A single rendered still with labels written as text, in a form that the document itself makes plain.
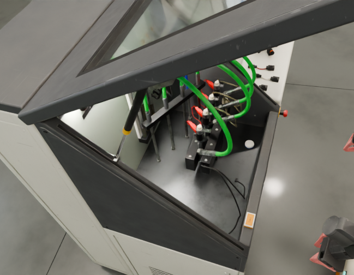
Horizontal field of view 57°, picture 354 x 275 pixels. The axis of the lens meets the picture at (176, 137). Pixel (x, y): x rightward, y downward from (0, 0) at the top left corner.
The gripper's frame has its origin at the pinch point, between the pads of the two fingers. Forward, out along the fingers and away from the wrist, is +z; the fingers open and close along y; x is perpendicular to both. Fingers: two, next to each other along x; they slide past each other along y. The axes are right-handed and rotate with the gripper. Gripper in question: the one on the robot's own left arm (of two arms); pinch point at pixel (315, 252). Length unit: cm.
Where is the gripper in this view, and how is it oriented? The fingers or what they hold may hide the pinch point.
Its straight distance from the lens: 113.1
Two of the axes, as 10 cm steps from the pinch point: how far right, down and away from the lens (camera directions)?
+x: 8.2, 5.7, 0.3
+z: -3.1, 4.0, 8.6
